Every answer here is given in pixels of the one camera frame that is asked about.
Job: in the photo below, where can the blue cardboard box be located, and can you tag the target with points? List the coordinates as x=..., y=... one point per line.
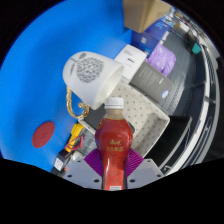
x=145, y=41

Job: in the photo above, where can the red drink bottle white cap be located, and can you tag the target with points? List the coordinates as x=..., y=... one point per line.
x=114, y=140

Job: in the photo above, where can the beige dotted pegboard tray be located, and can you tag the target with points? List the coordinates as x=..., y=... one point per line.
x=143, y=113

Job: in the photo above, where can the black box with white label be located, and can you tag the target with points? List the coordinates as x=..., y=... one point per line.
x=61, y=161

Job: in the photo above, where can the dark grey upright box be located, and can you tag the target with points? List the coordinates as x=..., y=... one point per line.
x=151, y=83

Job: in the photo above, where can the dark wall shelf unit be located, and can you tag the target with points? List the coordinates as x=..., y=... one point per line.
x=193, y=110

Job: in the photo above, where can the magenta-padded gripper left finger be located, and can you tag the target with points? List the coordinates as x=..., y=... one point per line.
x=80, y=173

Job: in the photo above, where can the brown cardboard box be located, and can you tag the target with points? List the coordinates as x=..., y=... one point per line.
x=143, y=13

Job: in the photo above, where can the flat round red coaster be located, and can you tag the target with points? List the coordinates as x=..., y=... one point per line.
x=43, y=135

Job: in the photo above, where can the purple plastic bag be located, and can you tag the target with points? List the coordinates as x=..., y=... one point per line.
x=161, y=60

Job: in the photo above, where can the white cardboard box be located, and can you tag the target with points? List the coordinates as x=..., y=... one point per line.
x=130, y=60

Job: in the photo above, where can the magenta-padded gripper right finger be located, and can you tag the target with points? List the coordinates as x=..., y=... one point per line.
x=146, y=173

